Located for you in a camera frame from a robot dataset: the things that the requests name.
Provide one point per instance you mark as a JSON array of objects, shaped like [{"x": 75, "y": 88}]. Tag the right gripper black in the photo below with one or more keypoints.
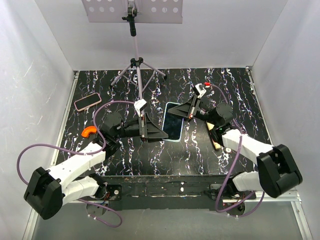
[{"x": 188, "y": 109}]

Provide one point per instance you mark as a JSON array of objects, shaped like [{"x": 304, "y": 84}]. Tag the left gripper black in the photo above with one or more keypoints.
[{"x": 148, "y": 130}]

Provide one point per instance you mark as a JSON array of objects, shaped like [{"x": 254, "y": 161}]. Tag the phone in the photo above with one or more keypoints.
[
  {"x": 87, "y": 102},
  {"x": 172, "y": 124}
]

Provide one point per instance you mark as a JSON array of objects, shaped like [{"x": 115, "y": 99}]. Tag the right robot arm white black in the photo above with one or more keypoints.
[{"x": 277, "y": 171}]

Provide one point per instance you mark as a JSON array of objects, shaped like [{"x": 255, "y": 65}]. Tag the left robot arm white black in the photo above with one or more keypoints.
[{"x": 49, "y": 189}]

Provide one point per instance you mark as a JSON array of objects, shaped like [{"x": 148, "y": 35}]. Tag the orange curved piece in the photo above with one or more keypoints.
[{"x": 90, "y": 130}]

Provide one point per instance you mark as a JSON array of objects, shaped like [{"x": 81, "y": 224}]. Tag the music stand with tripod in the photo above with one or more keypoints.
[{"x": 135, "y": 12}]

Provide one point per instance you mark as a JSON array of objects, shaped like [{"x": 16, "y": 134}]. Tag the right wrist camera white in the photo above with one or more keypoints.
[{"x": 199, "y": 90}]

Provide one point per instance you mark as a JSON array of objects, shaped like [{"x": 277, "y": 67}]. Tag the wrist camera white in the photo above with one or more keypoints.
[
  {"x": 139, "y": 106},
  {"x": 199, "y": 90}
]

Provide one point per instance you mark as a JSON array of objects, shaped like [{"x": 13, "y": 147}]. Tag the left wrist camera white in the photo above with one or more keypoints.
[{"x": 139, "y": 106}]

